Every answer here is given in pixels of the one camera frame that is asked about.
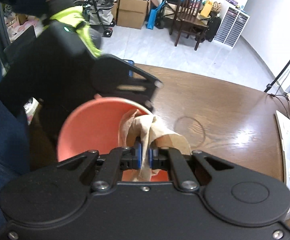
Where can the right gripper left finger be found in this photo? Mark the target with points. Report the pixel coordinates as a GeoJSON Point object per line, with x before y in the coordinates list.
{"type": "Point", "coordinates": [112, 165]}

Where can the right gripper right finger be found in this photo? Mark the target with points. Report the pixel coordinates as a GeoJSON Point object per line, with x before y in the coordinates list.
{"type": "Point", "coordinates": [177, 165]}

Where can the beige cleaning cloth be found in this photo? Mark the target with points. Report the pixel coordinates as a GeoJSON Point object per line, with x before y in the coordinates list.
{"type": "Point", "coordinates": [151, 131]}

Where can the pink footed bowl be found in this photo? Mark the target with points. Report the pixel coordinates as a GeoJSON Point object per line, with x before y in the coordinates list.
{"type": "Point", "coordinates": [96, 125]}

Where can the left hand in yellow-green glove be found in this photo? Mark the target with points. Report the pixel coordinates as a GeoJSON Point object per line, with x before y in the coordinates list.
{"type": "Point", "coordinates": [71, 16]}

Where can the grey baby stroller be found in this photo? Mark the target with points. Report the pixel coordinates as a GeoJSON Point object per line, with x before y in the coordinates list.
{"type": "Point", "coordinates": [99, 13]}

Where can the smartphone with lit screen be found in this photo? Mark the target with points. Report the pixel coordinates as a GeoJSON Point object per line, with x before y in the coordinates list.
{"type": "Point", "coordinates": [130, 62]}

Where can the cardboard box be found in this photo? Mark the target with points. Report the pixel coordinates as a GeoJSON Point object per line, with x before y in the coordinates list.
{"type": "Point", "coordinates": [132, 13]}

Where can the blue shopping bag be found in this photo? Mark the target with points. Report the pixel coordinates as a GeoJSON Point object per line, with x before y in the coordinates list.
{"type": "Point", "coordinates": [153, 16]}

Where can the dark wooden chair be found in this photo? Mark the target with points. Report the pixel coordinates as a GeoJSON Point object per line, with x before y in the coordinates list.
{"type": "Point", "coordinates": [186, 14]}

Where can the black suitcase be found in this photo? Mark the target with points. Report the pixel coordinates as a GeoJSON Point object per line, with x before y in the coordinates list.
{"type": "Point", "coordinates": [213, 26]}

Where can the white drawer cabinet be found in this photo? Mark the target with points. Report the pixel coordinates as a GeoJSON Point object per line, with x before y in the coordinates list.
{"type": "Point", "coordinates": [233, 22]}

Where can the yellow paper bag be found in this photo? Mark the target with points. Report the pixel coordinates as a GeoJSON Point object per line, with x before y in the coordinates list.
{"type": "Point", "coordinates": [206, 9]}

